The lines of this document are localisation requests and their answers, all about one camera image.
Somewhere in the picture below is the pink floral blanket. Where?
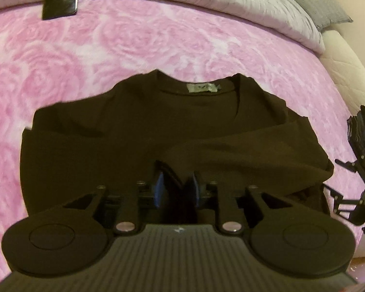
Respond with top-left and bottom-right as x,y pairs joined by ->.
0,0 -> 365,283

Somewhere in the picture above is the grey pillow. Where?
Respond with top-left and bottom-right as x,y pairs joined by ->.
287,0 -> 353,32

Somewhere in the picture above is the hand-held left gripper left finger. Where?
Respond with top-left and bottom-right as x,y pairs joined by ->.
59,170 -> 165,235

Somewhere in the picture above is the dark brown sweater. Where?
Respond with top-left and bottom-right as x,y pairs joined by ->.
20,69 -> 335,235

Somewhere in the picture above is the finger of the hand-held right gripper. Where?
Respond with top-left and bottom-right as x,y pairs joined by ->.
335,158 -> 359,171
322,183 -> 359,219

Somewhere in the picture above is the white mattress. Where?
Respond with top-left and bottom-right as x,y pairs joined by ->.
319,30 -> 365,119

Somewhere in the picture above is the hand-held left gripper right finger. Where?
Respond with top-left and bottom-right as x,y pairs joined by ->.
193,170 -> 295,236

